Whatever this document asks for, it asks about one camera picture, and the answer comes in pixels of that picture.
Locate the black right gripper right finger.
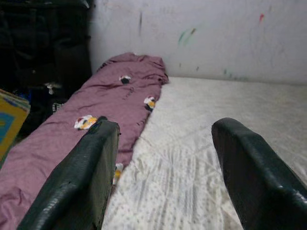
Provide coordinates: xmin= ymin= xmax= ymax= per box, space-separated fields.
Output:
xmin=211 ymin=117 xmax=307 ymax=230

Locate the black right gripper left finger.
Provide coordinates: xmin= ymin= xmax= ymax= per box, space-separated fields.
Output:
xmin=16 ymin=116 xmax=120 ymax=230

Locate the colourful yellow-framed puzzle board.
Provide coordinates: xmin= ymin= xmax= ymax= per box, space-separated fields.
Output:
xmin=0 ymin=89 xmax=32 ymax=166

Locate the white quilted mattress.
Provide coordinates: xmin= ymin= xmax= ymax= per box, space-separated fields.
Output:
xmin=102 ymin=76 xmax=307 ymax=230

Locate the black bag with white pattern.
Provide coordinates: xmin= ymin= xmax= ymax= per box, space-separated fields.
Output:
xmin=27 ymin=81 xmax=71 ymax=122

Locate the purple blanket with flower print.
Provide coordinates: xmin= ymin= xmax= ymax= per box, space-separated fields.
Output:
xmin=0 ymin=52 xmax=170 ymax=230

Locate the black storage furniture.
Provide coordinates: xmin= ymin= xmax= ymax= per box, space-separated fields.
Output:
xmin=0 ymin=0 xmax=93 ymax=127

